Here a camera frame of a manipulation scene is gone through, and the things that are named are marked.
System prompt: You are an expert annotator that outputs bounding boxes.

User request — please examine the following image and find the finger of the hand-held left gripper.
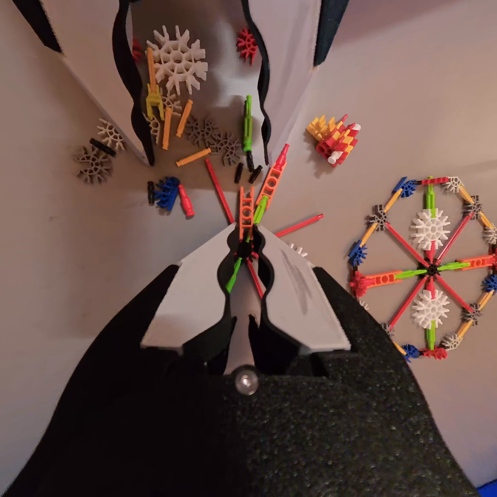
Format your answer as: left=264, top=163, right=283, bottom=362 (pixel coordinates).
left=41, top=0, right=156, bottom=167
left=241, top=0, right=324, bottom=166

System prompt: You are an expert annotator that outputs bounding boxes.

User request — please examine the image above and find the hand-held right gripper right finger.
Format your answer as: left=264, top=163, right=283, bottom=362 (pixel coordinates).
left=250, top=223, right=353, bottom=356

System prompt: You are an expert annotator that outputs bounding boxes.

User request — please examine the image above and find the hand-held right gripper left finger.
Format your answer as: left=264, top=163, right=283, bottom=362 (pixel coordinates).
left=140, top=223, right=238, bottom=355

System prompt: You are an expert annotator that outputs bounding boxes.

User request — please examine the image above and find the green toy rod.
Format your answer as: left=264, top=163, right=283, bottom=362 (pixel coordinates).
left=225, top=258, right=244, bottom=294
left=242, top=95, right=254, bottom=153

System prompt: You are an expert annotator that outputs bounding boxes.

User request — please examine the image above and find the yellow toy rod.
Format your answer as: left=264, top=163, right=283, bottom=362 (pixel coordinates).
left=162, top=106, right=173, bottom=151
left=176, top=147, right=213, bottom=168
left=146, top=46, right=157, bottom=92

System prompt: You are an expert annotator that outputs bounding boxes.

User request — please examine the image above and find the yellow-green clip connector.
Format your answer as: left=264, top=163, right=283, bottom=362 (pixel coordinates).
left=145, top=83, right=166, bottom=122

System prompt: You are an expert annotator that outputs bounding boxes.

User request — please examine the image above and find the red short toy rod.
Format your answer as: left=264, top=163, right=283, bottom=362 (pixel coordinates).
left=177, top=184, right=195, bottom=218

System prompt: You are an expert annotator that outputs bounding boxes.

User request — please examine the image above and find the orange ladder connector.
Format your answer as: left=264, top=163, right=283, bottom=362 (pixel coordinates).
left=238, top=186, right=255, bottom=240

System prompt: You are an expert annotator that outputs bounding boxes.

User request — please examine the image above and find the dark grey snowflake connector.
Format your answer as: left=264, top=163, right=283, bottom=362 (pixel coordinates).
left=215, top=133, right=244, bottom=166
left=184, top=116, right=222, bottom=149

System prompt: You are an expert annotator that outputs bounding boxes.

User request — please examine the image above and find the blue snowflake connector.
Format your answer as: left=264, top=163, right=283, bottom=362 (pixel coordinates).
left=153, top=176, right=181, bottom=213

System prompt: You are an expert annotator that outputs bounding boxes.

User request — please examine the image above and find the half-built spoke toy model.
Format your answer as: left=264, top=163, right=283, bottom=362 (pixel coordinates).
left=204, top=143, right=325, bottom=300

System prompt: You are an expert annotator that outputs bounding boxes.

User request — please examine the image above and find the small red fan connector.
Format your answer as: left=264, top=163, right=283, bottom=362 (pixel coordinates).
left=236, top=27, right=258, bottom=65

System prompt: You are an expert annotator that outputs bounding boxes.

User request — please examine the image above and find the light grey fan connector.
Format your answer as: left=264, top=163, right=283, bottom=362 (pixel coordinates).
left=97, top=118, right=126, bottom=153
left=161, top=93, right=183, bottom=118

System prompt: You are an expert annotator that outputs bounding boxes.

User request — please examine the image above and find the large white snowflake connector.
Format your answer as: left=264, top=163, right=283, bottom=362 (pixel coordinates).
left=146, top=25, right=209, bottom=96

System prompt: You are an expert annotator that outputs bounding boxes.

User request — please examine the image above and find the red yellow connector cluster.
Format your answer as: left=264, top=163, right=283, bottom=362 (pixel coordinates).
left=305, top=113, right=362, bottom=168

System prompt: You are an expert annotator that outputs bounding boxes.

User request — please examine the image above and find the short orange toy rod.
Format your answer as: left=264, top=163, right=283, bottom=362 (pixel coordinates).
left=176, top=99, right=194, bottom=139

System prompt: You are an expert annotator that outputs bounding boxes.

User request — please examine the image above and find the colourful toy wheel model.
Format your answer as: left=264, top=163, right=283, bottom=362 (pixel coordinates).
left=347, top=175, right=497, bottom=362

